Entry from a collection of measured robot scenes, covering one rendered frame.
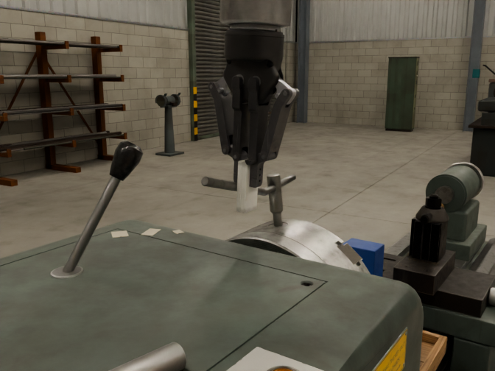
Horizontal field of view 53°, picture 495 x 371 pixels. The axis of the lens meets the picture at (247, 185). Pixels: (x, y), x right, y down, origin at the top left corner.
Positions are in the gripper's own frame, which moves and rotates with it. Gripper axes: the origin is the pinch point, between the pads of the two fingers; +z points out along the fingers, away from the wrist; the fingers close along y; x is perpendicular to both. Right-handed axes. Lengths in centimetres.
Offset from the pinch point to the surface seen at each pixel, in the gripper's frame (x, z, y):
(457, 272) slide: -79, 36, -15
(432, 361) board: -43, 42, -19
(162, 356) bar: 30.5, 4.9, -13.8
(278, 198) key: -13.3, 5.2, 2.9
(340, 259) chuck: -13.3, 12.6, -8.9
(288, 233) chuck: -10.9, 9.7, -0.8
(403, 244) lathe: -124, 48, 13
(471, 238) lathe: -127, 41, -9
